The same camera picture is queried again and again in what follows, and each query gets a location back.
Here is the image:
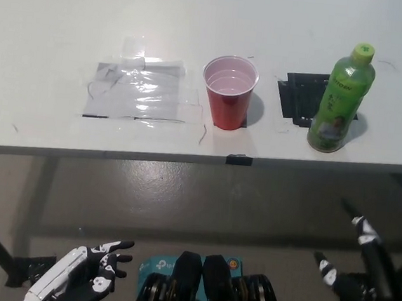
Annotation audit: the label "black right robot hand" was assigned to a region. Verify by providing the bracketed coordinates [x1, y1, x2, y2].
[309, 194, 402, 301]

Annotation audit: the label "white and black left hand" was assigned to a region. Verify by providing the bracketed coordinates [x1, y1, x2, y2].
[25, 232, 135, 301]

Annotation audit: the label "green tea plastic bottle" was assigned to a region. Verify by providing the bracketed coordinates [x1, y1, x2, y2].
[305, 37, 379, 156]

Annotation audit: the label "black robot torso blocks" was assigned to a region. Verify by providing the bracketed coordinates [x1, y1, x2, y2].
[133, 246, 290, 301]

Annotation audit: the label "red plastic cup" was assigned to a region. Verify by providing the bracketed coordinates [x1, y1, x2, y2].
[198, 53, 262, 132]

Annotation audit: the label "teal tp-link box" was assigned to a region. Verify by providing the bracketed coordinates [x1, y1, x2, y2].
[135, 247, 245, 301]

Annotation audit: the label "clear taped plastic sheet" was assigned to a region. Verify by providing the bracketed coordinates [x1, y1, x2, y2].
[73, 31, 211, 128]

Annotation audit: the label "black tape square patch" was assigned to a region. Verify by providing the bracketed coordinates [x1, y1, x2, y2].
[272, 69, 362, 133]

